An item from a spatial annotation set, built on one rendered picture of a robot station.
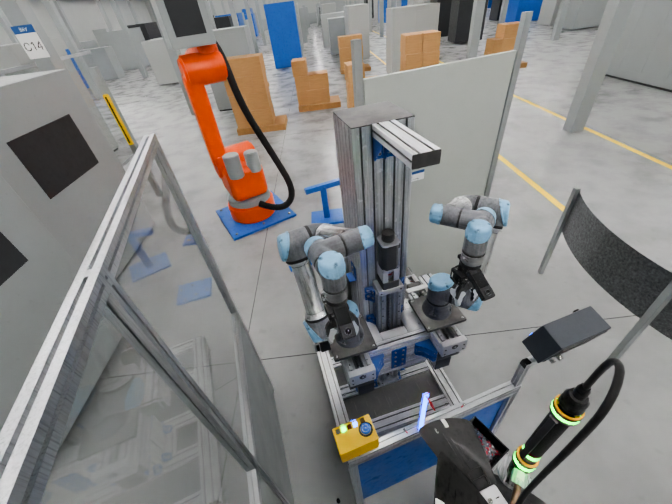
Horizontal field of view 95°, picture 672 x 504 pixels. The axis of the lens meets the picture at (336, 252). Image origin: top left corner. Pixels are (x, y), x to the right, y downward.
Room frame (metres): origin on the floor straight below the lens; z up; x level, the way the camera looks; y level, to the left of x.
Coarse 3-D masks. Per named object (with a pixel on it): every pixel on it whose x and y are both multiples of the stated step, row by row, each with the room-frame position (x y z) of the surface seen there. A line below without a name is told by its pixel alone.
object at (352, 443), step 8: (368, 416) 0.54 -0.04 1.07; (344, 424) 0.52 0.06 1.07; (352, 424) 0.52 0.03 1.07; (360, 424) 0.51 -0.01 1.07; (344, 432) 0.49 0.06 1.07; (352, 432) 0.49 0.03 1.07; (360, 432) 0.48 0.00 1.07; (376, 432) 0.48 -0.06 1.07; (336, 440) 0.47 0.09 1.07; (344, 440) 0.46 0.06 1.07; (352, 440) 0.46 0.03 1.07; (360, 440) 0.45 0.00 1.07; (368, 440) 0.45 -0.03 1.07; (376, 440) 0.45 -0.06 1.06; (344, 448) 0.43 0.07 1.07; (352, 448) 0.43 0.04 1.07; (360, 448) 0.43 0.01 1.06; (368, 448) 0.44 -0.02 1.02; (344, 456) 0.42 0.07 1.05; (352, 456) 0.42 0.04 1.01
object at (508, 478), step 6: (510, 456) 0.24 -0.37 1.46; (498, 462) 0.23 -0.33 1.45; (504, 462) 0.23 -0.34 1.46; (498, 468) 0.22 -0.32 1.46; (504, 468) 0.22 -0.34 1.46; (510, 468) 0.20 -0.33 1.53; (498, 474) 0.21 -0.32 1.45; (504, 474) 0.20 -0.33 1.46; (510, 474) 0.19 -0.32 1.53; (516, 474) 0.18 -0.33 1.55; (528, 474) 0.20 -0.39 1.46; (504, 480) 0.19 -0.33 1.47; (510, 480) 0.18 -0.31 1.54; (516, 480) 0.17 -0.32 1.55; (528, 480) 0.17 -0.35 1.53; (510, 486) 0.18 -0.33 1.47; (522, 486) 0.16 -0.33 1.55
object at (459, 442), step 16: (432, 432) 0.41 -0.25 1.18; (448, 432) 0.41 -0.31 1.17; (464, 432) 0.41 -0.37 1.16; (432, 448) 0.36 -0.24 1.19; (448, 448) 0.36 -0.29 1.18; (464, 448) 0.35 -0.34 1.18; (480, 448) 0.35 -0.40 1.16; (464, 464) 0.31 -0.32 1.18; (480, 464) 0.30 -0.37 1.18; (480, 480) 0.26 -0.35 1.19
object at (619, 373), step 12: (612, 360) 0.19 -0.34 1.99; (600, 372) 0.20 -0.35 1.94; (624, 372) 0.17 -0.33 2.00; (588, 384) 0.20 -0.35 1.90; (612, 384) 0.16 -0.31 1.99; (612, 396) 0.15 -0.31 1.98; (600, 408) 0.15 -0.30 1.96; (600, 420) 0.14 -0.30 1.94; (588, 432) 0.14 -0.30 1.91; (576, 444) 0.14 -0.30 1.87; (564, 456) 0.14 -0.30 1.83; (552, 468) 0.13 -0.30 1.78; (540, 480) 0.13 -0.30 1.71; (528, 492) 0.13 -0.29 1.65
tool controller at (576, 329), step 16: (560, 320) 0.74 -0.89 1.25; (576, 320) 0.73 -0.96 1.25; (592, 320) 0.73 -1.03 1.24; (528, 336) 0.76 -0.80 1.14; (544, 336) 0.70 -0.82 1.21; (560, 336) 0.68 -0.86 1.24; (576, 336) 0.67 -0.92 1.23; (592, 336) 0.67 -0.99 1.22; (544, 352) 0.67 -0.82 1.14; (560, 352) 0.64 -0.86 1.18
